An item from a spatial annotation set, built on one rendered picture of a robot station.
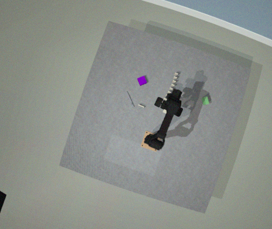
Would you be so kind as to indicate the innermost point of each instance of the green block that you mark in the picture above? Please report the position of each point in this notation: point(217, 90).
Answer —
point(205, 100)

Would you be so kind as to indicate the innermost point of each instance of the purple rectangular block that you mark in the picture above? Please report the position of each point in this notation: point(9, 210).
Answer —
point(142, 80)

